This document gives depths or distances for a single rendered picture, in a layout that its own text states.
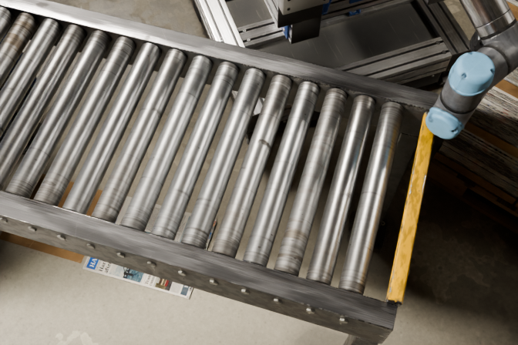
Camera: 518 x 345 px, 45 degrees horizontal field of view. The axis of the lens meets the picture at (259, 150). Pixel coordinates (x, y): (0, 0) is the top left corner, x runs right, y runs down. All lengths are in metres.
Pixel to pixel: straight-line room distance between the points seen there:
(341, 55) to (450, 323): 0.96
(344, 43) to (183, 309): 1.07
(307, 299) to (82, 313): 1.05
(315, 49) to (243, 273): 1.19
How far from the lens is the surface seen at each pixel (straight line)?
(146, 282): 2.07
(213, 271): 1.22
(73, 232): 1.30
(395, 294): 1.21
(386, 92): 1.43
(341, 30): 2.30
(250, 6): 2.36
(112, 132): 1.39
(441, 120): 1.30
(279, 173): 1.30
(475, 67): 1.23
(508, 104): 1.79
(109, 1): 2.73
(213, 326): 2.02
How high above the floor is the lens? 1.96
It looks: 61 degrees down
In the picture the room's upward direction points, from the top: straight up
